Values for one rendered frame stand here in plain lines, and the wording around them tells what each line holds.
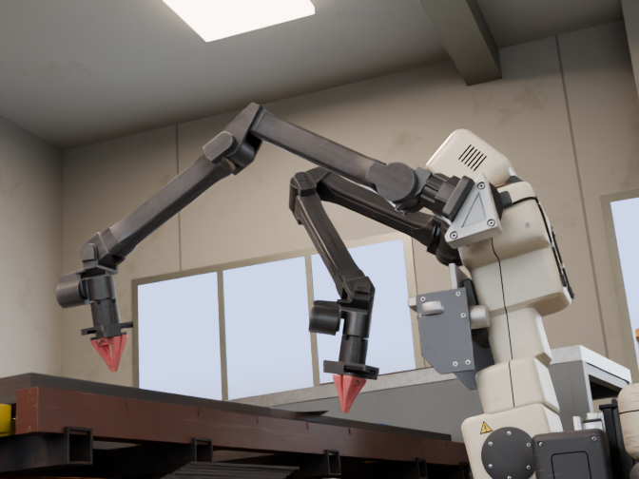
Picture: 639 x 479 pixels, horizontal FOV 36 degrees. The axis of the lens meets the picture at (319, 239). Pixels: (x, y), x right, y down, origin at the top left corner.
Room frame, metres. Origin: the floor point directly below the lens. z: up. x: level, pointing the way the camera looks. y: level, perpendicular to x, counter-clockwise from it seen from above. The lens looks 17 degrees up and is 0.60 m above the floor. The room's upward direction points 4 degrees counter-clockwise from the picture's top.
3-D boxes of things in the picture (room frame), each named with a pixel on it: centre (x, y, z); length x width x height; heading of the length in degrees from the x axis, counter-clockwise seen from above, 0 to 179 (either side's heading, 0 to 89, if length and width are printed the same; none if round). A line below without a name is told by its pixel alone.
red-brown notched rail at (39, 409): (2.02, 0.03, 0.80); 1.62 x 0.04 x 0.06; 152
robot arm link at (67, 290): (2.02, 0.51, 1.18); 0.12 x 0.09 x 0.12; 68
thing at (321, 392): (3.13, -0.24, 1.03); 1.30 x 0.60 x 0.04; 62
